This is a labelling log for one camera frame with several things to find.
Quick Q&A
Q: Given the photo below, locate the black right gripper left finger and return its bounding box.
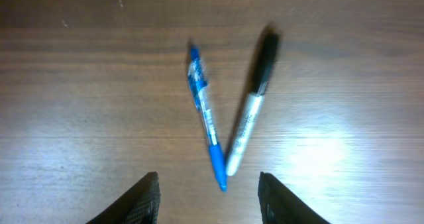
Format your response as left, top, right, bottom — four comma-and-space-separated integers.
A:
88, 172, 161, 224

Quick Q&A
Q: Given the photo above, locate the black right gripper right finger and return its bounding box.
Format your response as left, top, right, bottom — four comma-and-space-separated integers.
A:
258, 172, 329, 224

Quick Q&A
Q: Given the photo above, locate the black silver marker pen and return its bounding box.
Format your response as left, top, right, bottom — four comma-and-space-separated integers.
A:
226, 26, 281, 176

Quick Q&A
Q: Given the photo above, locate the blue ballpoint pen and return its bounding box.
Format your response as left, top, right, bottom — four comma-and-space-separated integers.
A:
187, 44, 227, 192

